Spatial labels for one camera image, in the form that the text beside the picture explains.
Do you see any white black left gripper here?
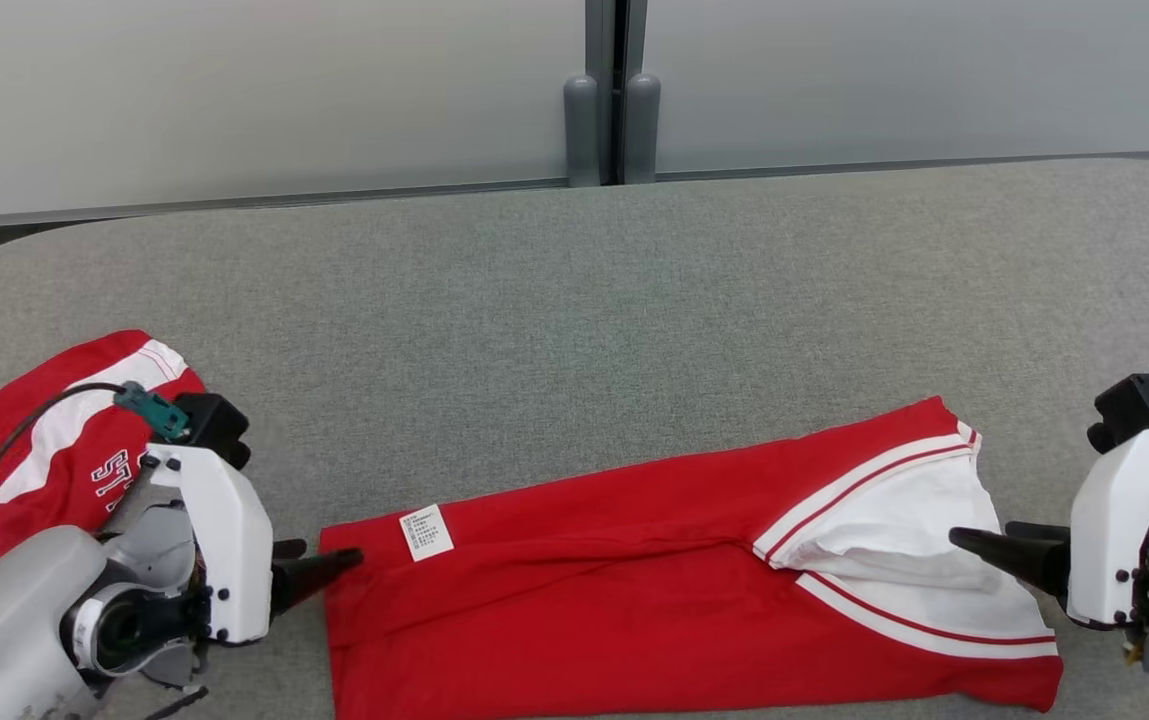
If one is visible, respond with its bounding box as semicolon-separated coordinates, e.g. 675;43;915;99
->
139;443;365;646

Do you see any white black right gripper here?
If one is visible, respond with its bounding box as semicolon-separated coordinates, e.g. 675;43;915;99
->
949;428;1149;631

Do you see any red garment white striped trim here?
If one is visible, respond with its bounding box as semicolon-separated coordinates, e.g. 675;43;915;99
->
319;395;1065;720

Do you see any red garment with lettering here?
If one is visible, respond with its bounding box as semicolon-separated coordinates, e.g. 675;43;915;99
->
0;330;207;601

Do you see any left camera cable teal plug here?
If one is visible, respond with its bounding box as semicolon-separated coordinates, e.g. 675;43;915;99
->
0;382;191;601

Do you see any grey partition post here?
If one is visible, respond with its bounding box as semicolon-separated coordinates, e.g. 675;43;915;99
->
584;0;648;186

